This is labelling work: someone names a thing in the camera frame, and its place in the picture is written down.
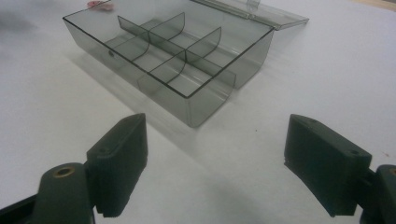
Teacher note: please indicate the small pink item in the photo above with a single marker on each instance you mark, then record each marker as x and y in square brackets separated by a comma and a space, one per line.
[100, 5]

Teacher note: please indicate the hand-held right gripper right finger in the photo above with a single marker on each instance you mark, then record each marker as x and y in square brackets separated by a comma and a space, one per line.
[323, 165]

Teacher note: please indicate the clear grey plastic compartment box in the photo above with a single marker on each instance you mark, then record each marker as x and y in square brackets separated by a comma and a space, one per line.
[174, 59]

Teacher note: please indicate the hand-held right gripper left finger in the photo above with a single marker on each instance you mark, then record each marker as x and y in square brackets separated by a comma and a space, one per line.
[116, 168]

